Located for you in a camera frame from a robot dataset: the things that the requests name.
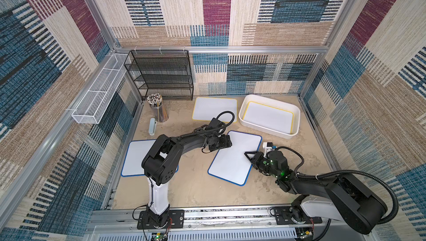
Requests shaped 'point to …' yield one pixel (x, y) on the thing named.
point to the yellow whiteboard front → (269, 117)
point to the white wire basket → (94, 104)
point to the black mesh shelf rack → (167, 73)
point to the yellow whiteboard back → (207, 108)
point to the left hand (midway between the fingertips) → (228, 146)
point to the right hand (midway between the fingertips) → (245, 156)
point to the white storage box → (274, 103)
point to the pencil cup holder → (156, 100)
